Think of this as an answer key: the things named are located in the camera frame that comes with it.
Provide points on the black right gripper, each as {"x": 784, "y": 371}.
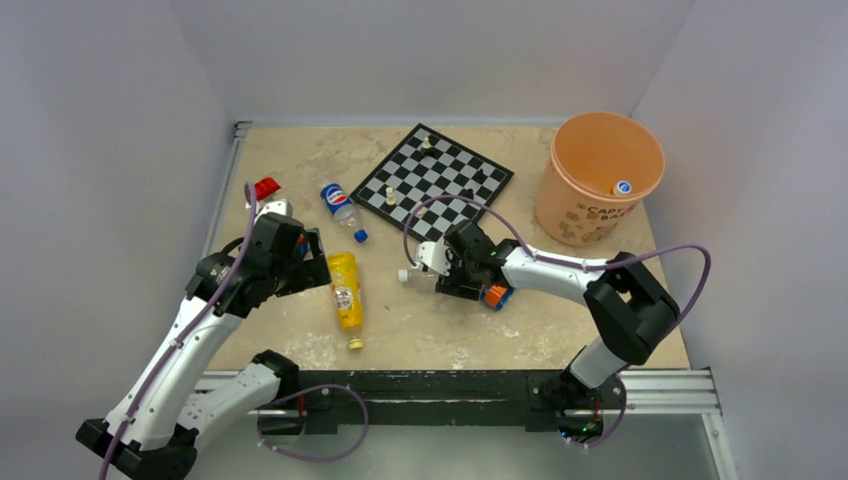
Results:
{"x": 452, "y": 285}

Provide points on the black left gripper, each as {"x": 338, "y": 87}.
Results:
{"x": 310, "y": 272}

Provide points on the orange drink bottle blue label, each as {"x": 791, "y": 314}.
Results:
{"x": 622, "y": 188}

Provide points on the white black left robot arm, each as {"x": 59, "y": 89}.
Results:
{"x": 159, "y": 428}

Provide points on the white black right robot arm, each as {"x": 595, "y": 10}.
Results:
{"x": 631, "y": 310}

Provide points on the orange plastic bin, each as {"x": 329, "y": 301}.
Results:
{"x": 589, "y": 153}

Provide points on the orange blue toy car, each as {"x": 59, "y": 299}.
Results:
{"x": 495, "y": 296}

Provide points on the yellow juice bottle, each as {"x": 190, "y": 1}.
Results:
{"x": 346, "y": 293}

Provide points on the clear empty plastic bottle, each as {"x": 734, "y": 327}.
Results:
{"x": 424, "y": 280}

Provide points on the blue pepsi bottle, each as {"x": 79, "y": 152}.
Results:
{"x": 343, "y": 211}

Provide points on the red toy block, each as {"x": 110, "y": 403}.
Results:
{"x": 266, "y": 188}

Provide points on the white chess piece left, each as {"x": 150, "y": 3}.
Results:
{"x": 390, "y": 198}

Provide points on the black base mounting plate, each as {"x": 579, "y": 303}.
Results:
{"x": 535, "y": 400}

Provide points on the black white chessboard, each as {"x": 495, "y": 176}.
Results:
{"x": 416, "y": 178}

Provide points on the black chess piece top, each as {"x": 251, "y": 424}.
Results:
{"x": 430, "y": 151}

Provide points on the aluminium table frame rail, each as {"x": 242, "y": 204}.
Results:
{"x": 240, "y": 131}

